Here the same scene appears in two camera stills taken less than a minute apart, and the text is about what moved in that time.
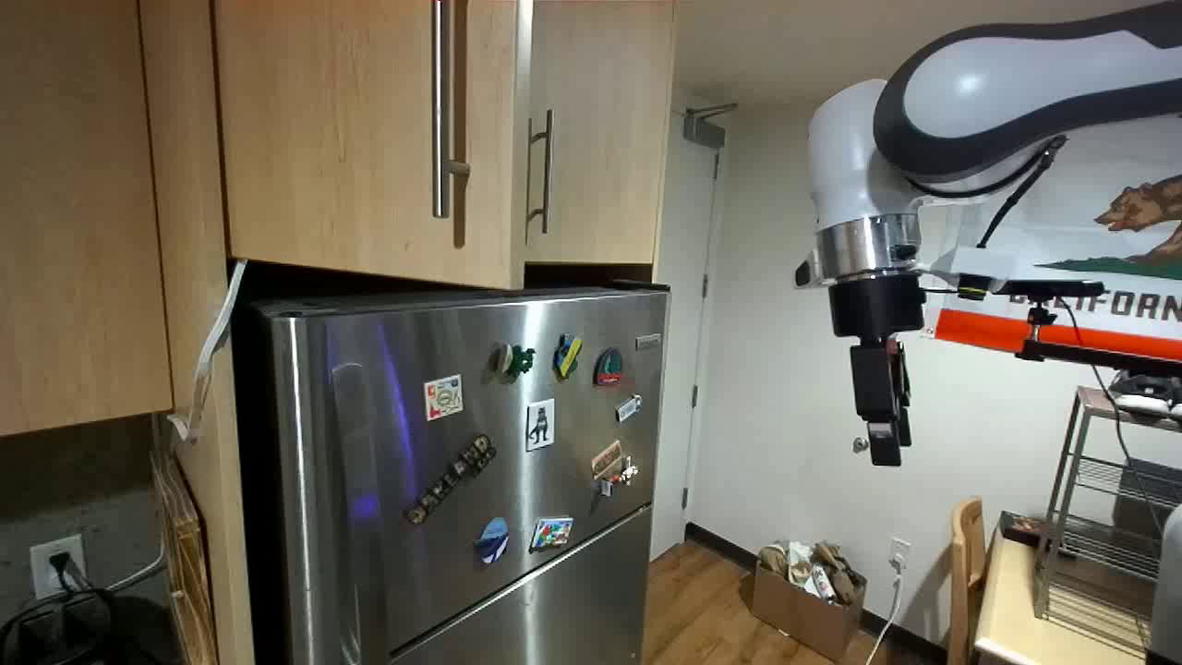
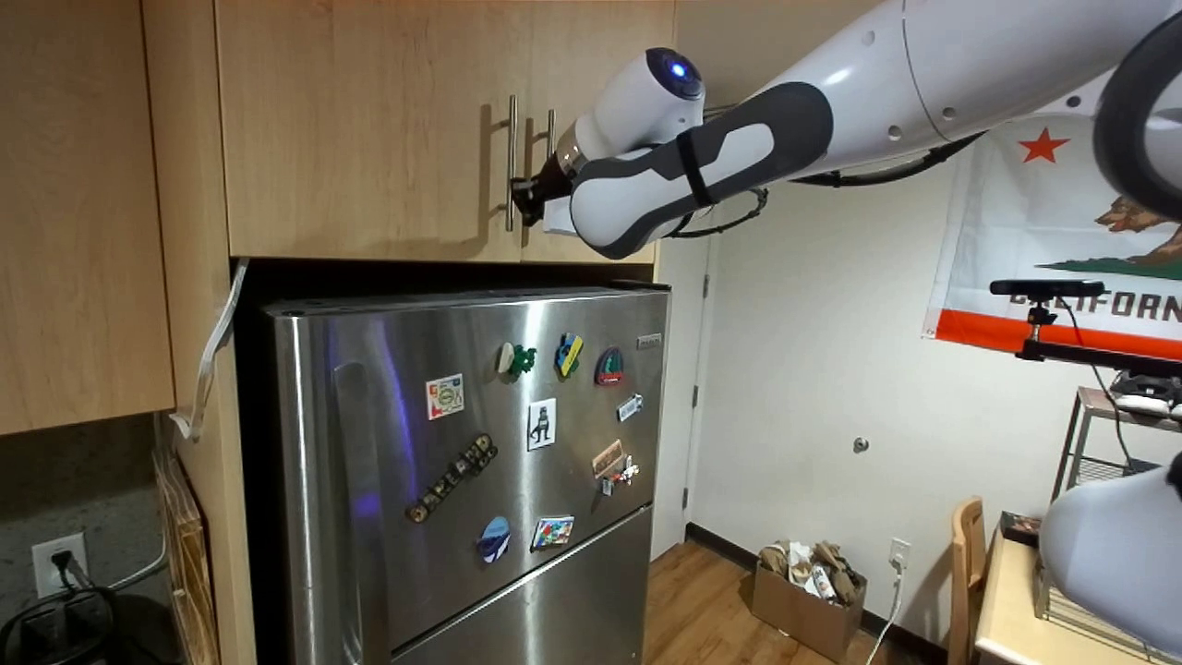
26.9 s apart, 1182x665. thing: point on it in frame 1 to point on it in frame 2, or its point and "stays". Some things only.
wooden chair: [965, 574] stays
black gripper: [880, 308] to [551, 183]
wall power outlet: [49, 579] stays
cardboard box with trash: [811, 593] stays
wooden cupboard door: [327, 143] stays
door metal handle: [440, 164] to [511, 169]
